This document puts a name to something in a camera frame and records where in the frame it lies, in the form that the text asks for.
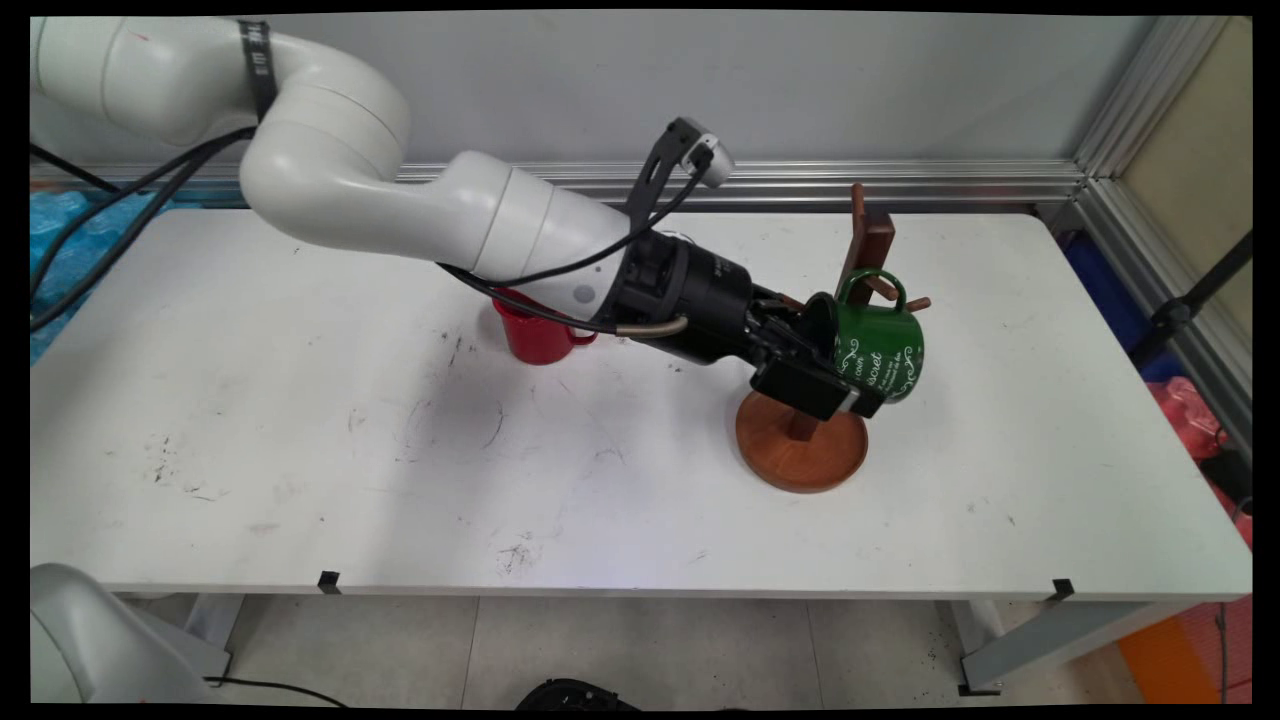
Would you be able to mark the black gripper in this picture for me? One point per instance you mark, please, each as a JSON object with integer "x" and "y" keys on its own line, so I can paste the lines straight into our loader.
{"x": 690, "y": 300}

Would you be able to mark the green enamel mug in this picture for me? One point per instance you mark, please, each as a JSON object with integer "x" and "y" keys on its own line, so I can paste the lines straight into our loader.
{"x": 880, "y": 350}

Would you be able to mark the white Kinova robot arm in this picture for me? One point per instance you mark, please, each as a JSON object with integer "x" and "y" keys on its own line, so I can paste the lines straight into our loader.
{"x": 330, "y": 140}

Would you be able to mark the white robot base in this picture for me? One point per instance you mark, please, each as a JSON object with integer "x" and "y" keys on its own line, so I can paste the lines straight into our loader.
{"x": 90, "y": 640}

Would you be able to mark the wooden mug tree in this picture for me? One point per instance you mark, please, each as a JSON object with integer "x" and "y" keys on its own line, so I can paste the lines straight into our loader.
{"x": 800, "y": 460}

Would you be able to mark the red ceramic mug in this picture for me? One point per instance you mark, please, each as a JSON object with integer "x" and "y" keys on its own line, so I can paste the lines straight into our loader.
{"x": 530, "y": 340}

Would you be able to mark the blue storage box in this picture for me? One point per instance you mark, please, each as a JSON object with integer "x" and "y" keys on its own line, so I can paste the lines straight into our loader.
{"x": 1110, "y": 290}

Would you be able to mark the black table edge clip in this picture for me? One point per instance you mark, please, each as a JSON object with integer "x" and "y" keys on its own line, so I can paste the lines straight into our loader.
{"x": 1062, "y": 589}
{"x": 328, "y": 581}

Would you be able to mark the grey table leg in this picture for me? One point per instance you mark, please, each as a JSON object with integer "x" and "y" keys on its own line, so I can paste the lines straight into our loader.
{"x": 200, "y": 630}
{"x": 1060, "y": 640}

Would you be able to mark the black tripod pole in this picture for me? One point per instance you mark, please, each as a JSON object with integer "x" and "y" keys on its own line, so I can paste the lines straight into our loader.
{"x": 1190, "y": 300}

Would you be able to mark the red plastic bag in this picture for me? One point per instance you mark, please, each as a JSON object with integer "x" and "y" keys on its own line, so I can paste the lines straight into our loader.
{"x": 1190, "y": 415}

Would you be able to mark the black wheeled equipment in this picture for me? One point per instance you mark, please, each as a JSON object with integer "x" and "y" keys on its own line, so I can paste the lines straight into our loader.
{"x": 575, "y": 695}

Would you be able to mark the beige partition panel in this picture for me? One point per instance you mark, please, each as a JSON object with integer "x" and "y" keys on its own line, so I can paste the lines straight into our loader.
{"x": 1200, "y": 150}

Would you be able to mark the orange box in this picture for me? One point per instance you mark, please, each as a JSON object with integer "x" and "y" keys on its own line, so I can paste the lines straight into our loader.
{"x": 1160, "y": 665}

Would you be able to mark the blue plastic sheet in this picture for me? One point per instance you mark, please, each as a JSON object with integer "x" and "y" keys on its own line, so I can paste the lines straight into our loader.
{"x": 70, "y": 230}

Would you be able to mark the aluminium frame rail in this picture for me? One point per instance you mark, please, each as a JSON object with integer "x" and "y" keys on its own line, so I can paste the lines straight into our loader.
{"x": 800, "y": 182}

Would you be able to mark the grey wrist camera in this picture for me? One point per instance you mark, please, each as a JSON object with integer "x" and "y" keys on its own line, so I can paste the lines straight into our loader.
{"x": 712, "y": 160}

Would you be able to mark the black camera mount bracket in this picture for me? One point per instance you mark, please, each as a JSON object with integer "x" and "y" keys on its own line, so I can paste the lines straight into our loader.
{"x": 650, "y": 185}

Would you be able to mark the aluminium frame post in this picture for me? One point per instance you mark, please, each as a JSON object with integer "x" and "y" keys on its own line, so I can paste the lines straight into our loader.
{"x": 1120, "y": 110}

